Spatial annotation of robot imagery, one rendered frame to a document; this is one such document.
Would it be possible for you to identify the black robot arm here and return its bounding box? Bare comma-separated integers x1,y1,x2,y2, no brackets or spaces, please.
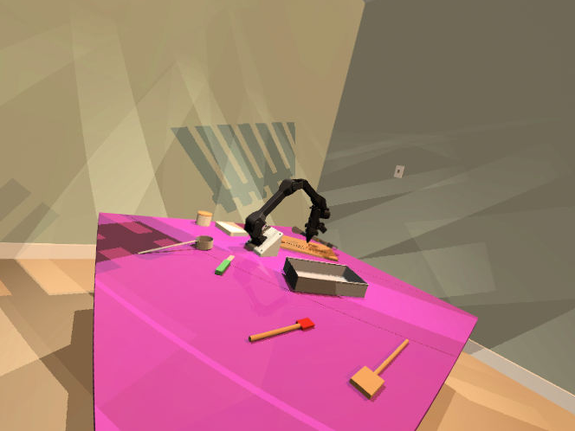
243,178,331,247

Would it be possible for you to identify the tan jar with orange lid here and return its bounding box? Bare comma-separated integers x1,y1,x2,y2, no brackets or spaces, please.
196,211,212,227

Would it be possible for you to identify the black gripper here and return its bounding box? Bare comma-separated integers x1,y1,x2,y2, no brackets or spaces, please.
305,216,320,243

